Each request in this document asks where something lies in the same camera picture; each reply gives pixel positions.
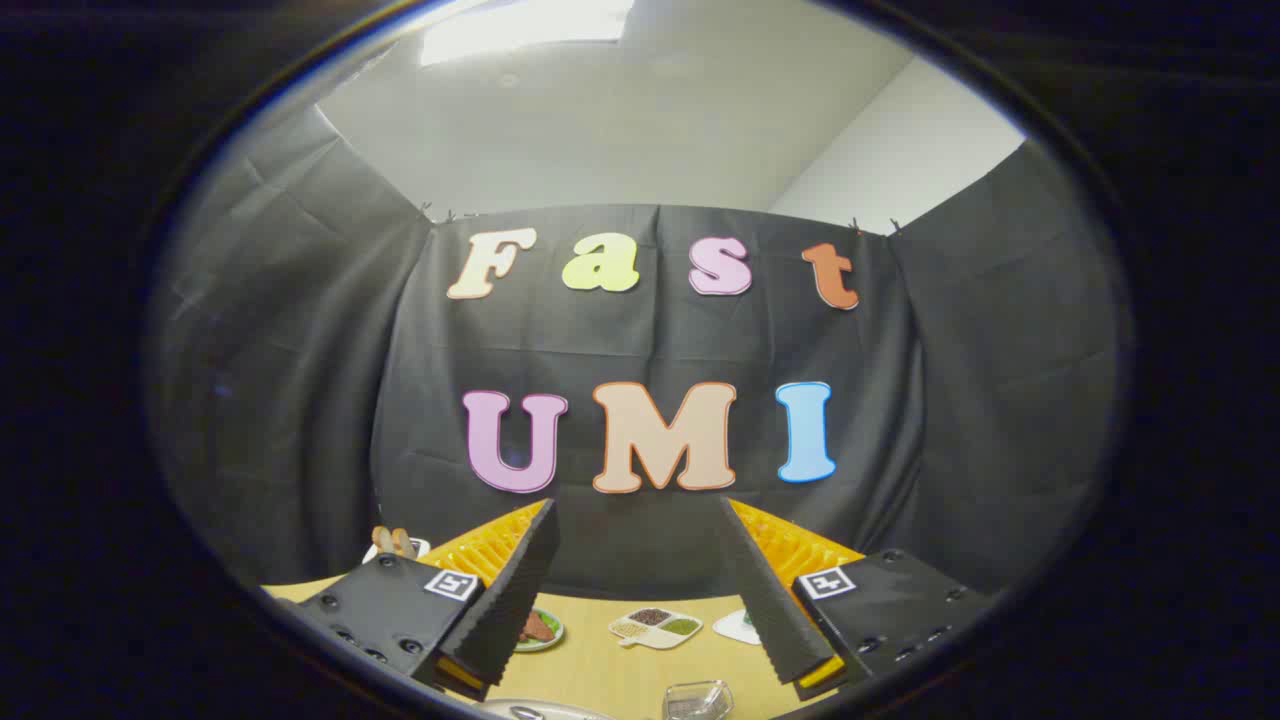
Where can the brown meat patty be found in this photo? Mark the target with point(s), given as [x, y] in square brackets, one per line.
[537, 628]

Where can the pale green food plate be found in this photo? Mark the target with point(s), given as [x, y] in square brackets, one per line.
[553, 632]

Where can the large white plate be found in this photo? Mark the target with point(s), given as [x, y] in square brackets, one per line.
[575, 713]

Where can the white divided condiment dish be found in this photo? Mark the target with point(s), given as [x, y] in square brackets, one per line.
[655, 628]

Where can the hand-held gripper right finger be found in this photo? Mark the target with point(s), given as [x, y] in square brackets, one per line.
[775, 600]

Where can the cream toaster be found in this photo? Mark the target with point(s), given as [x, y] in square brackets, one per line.
[420, 548]

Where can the toasted bread slice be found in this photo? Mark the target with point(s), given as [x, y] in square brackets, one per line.
[404, 543]
[381, 539]

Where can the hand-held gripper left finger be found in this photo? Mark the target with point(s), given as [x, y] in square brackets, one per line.
[505, 600]

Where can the ceiling light panel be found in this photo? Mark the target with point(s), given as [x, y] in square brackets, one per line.
[525, 30]

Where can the white coaster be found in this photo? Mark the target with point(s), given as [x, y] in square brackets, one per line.
[735, 628]

